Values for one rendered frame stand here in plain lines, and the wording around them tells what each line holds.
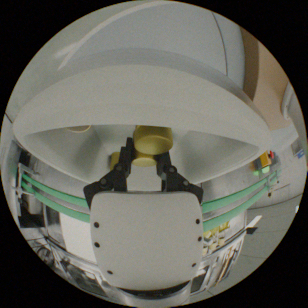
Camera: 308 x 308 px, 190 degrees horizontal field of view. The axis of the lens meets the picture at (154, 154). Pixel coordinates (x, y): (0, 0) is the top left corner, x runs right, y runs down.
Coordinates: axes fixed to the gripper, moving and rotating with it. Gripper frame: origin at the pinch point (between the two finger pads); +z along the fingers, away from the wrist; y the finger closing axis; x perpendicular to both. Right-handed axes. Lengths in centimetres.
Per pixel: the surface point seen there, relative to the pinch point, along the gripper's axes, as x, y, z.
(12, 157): -7, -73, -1
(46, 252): -47, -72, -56
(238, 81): 12.7, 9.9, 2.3
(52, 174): -17.3, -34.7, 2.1
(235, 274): -100, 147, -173
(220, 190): -7.7, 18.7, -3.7
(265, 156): 1, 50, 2
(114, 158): -5.9, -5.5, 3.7
